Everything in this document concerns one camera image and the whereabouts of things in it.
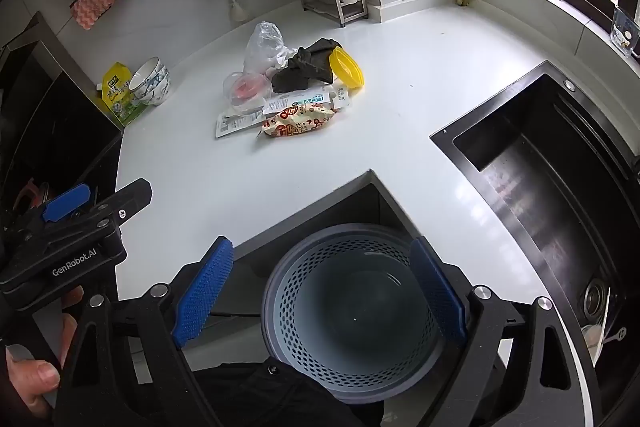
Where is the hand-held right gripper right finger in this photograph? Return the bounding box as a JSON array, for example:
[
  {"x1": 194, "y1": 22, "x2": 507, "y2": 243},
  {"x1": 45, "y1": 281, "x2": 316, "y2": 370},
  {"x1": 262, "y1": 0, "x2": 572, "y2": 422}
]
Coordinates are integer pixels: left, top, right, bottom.
[{"x1": 409, "y1": 237, "x2": 601, "y2": 427}]

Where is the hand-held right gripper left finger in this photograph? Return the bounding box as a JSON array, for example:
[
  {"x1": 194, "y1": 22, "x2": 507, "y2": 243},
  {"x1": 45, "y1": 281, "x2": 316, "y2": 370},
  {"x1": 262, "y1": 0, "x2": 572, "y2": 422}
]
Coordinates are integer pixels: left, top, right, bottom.
[{"x1": 52, "y1": 236, "x2": 236, "y2": 427}]

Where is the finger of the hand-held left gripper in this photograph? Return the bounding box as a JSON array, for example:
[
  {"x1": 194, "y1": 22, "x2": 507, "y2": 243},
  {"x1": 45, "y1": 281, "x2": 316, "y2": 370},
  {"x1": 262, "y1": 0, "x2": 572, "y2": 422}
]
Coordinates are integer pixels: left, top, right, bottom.
[
  {"x1": 27, "y1": 178, "x2": 153, "y2": 258},
  {"x1": 7, "y1": 186, "x2": 96, "y2": 235}
]

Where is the grey perforated plastic basket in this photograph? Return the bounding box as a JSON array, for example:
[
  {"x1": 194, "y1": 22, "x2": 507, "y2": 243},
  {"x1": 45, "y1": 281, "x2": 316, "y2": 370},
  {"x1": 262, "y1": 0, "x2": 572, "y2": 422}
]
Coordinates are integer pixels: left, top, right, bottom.
[{"x1": 261, "y1": 223, "x2": 471, "y2": 404}]

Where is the red patterned snack packet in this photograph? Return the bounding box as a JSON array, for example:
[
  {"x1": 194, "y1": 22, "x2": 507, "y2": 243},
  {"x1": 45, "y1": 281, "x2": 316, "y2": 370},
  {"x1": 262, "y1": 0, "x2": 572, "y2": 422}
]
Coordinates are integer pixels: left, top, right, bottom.
[{"x1": 261, "y1": 102, "x2": 335, "y2": 138}]

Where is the white wrapper packet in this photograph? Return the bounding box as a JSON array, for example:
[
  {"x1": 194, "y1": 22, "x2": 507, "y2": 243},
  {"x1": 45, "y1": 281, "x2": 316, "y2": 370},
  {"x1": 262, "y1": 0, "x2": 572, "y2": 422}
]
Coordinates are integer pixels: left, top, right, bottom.
[{"x1": 215, "y1": 86, "x2": 349, "y2": 139}]

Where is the clear plastic bag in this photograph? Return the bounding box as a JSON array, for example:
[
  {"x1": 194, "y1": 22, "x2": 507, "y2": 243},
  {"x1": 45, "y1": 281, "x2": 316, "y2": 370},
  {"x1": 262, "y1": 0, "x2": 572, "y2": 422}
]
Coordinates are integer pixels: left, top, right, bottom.
[{"x1": 243, "y1": 21, "x2": 291, "y2": 75}]

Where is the black cloth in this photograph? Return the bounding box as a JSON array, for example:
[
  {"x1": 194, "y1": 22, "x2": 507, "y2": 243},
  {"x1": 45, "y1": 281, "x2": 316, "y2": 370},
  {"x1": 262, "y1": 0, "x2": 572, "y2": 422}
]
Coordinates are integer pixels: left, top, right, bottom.
[{"x1": 271, "y1": 38, "x2": 346, "y2": 94}]

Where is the person's left hand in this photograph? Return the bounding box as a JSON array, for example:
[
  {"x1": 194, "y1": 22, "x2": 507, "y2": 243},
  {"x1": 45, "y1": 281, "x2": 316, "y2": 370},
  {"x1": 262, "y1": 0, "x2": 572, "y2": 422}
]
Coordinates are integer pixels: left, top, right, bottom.
[{"x1": 4, "y1": 286, "x2": 85, "y2": 420}]

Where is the black cooktop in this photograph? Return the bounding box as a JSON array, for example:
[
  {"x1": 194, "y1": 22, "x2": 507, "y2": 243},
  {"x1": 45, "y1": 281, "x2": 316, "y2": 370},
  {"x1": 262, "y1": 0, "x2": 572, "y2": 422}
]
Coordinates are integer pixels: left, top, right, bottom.
[{"x1": 0, "y1": 12, "x2": 123, "y2": 228}]

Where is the floral ceramic bowl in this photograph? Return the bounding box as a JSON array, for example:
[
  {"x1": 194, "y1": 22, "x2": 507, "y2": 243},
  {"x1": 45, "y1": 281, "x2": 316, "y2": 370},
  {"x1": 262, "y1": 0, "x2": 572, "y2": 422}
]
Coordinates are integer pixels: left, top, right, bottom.
[
  {"x1": 140, "y1": 69, "x2": 172, "y2": 106},
  {"x1": 134, "y1": 63, "x2": 168, "y2": 102},
  {"x1": 128, "y1": 56, "x2": 162, "y2": 95}
]

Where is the yellow and green pouch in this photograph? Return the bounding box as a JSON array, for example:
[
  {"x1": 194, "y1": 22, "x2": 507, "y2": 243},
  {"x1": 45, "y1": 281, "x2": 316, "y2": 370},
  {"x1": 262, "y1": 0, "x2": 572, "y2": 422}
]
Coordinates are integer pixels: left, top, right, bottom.
[{"x1": 96, "y1": 62, "x2": 146, "y2": 128}]

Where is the clear plastic container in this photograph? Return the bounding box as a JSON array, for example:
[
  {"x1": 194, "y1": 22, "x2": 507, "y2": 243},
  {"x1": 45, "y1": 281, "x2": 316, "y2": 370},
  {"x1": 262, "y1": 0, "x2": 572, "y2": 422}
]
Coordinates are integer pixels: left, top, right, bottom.
[{"x1": 222, "y1": 71, "x2": 275, "y2": 118}]

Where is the black sink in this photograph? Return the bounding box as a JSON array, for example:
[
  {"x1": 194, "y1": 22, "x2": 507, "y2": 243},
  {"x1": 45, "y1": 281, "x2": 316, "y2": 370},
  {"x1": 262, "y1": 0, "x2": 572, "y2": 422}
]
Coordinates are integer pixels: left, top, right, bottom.
[{"x1": 430, "y1": 61, "x2": 640, "y2": 358}]

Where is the steel sink drain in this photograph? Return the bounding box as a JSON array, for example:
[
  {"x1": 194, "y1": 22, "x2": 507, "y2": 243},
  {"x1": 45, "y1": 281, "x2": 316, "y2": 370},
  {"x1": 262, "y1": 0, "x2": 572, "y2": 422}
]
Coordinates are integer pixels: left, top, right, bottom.
[{"x1": 580, "y1": 279, "x2": 611, "y2": 323}]

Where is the white plastic utensil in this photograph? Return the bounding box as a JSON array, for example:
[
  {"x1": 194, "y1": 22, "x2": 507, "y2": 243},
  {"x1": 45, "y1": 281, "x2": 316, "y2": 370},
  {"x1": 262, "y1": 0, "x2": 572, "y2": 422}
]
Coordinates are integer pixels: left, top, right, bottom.
[{"x1": 582, "y1": 292, "x2": 628, "y2": 360}]

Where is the yellow plastic bowl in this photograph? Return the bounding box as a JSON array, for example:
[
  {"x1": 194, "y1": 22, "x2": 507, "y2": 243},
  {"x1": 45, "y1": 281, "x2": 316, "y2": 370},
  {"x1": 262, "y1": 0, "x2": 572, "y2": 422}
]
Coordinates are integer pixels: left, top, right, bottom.
[{"x1": 329, "y1": 46, "x2": 365, "y2": 88}]

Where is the clear cup with cartoon print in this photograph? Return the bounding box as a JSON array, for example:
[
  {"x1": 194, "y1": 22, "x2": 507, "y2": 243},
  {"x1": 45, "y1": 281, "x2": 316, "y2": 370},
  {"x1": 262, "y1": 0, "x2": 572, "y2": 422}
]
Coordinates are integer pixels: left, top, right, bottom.
[{"x1": 611, "y1": 4, "x2": 640, "y2": 58}]

